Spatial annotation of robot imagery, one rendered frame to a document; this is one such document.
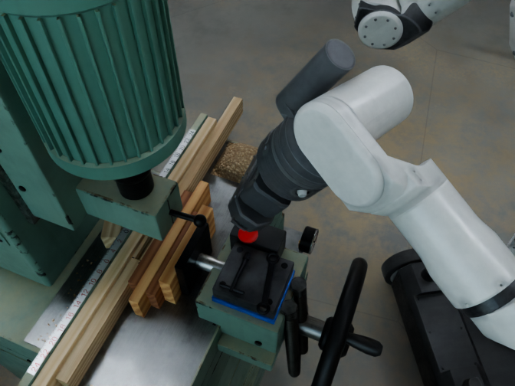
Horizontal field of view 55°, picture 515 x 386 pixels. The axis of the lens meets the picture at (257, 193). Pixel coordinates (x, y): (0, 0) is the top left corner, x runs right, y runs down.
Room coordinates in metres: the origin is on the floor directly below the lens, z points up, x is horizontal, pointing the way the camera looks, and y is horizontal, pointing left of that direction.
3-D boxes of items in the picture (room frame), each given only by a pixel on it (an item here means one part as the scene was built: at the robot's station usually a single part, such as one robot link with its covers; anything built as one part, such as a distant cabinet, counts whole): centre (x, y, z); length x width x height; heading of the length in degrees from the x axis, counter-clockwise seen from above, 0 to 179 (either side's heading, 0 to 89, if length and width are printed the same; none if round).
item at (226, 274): (0.36, 0.00, 0.99); 0.13 x 0.11 x 0.06; 158
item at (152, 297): (0.40, 0.13, 0.93); 0.16 x 0.02 x 0.05; 158
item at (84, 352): (0.49, 0.16, 0.92); 0.62 x 0.02 x 0.04; 158
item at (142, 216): (0.45, 0.20, 1.03); 0.14 x 0.07 x 0.09; 68
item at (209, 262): (0.38, 0.07, 0.95); 0.09 x 0.07 x 0.09; 158
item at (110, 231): (0.52, 0.28, 0.82); 0.04 x 0.04 x 0.04; 0
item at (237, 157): (0.62, 0.01, 0.92); 0.14 x 0.09 x 0.04; 68
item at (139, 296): (0.43, 0.14, 0.93); 0.25 x 0.02 x 0.06; 158
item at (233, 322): (0.35, 0.01, 0.91); 0.15 x 0.14 x 0.09; 158
